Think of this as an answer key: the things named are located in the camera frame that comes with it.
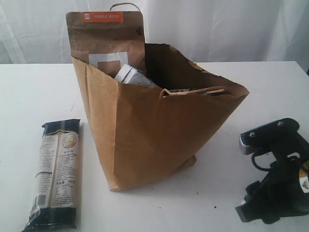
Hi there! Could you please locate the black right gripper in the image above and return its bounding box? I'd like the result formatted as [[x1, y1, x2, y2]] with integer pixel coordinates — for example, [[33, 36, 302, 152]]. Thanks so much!
[[235, 156, 309, 224]]

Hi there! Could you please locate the brown kraft pouch with window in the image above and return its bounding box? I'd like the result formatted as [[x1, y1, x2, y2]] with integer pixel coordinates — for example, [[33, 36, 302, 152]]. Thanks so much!
[[66, 11, 146, 77]]

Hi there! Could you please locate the dark blue noodle packet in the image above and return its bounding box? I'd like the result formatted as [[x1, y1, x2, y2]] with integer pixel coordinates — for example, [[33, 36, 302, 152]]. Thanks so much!
[[24, 119, 80, 232]]

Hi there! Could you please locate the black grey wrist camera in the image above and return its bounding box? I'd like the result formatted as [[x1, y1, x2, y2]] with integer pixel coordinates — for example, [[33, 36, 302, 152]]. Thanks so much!
[[239, 118, 309, 162]]

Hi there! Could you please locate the small white blue milk carton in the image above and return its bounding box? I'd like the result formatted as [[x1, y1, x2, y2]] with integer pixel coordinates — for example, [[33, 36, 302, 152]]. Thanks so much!
[[114, 64, 158, 87]]

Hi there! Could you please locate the brown paper bag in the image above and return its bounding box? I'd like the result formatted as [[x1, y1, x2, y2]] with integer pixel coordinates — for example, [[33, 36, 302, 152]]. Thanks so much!
[[72, 42, 249, 191]]

